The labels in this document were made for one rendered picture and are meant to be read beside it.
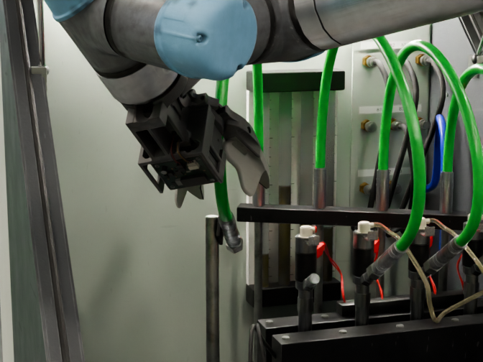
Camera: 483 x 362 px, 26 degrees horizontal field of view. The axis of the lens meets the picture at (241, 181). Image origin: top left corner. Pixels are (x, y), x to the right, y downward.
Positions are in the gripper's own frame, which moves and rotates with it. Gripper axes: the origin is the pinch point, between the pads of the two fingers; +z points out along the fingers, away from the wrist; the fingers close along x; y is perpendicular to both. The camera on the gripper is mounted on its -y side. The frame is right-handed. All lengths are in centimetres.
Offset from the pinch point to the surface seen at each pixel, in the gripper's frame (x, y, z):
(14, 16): -30.9, -27.2, -8.0
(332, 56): 5.5, -30.6, 14.5
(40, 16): -23.0, -21.3, -11.7
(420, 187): 18.6, -3.2, 10.8
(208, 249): -6.3, 2.6, 8.7
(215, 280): -6.4, 5.0, 11.7
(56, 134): -34.6, -23.0, 11.0
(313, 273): 1.3, -1.8, 23.3
